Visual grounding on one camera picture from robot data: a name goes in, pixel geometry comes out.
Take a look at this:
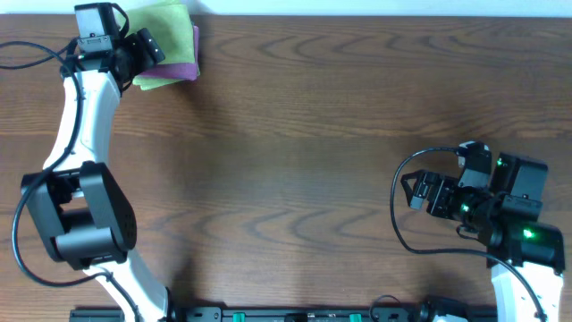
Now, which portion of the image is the green folded cloth in stack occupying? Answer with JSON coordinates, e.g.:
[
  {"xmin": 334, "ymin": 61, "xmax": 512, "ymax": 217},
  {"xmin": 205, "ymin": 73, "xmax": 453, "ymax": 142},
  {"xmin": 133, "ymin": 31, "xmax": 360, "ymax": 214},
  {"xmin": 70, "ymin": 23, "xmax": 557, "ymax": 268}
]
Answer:
[{"xmin": 132, "ymin": 76, "xmax": 181, "ymax": 91}]

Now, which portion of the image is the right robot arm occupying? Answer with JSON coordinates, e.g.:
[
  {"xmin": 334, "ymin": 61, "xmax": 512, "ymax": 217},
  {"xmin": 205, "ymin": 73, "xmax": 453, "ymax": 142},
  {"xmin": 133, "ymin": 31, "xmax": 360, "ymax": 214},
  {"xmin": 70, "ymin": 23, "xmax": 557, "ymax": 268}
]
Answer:
[{"xmin": 400, "ymin": 164, "xmax": 566, "ymax": 321}]

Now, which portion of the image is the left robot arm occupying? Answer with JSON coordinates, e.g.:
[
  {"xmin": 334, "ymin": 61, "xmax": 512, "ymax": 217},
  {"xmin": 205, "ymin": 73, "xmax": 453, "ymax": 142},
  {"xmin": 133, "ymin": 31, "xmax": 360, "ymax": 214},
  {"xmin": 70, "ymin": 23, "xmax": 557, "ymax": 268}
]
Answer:
[{"xmin": 17, "ymin": 29, "xmax": 176, "ymax": 321}]

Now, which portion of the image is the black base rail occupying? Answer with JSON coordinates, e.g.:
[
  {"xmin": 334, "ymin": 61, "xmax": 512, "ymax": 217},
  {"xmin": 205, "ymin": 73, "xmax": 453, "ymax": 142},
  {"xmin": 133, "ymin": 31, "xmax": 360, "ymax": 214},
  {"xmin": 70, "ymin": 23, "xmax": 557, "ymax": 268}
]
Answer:
[{"xmin": 69, "ymin": 307, "xmax": 497, "ymax": 322}]

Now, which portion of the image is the pink folded cloth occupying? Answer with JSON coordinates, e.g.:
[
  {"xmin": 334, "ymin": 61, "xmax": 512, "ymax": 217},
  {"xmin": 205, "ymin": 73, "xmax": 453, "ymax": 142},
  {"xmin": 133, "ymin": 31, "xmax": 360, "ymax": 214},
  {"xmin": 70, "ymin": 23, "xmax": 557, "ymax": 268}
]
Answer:
[{"xmin": 142, "ymin": 26, "xmax": 200, "ymax": 81}]

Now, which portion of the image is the green microfiber cloth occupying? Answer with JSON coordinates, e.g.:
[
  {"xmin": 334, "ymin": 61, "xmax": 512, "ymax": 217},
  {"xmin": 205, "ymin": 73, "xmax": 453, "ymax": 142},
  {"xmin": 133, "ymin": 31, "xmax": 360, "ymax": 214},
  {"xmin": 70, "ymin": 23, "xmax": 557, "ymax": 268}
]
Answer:
[{"xmin": 126, "ymin": 1, "xmax": 196, "ymax": 64}]

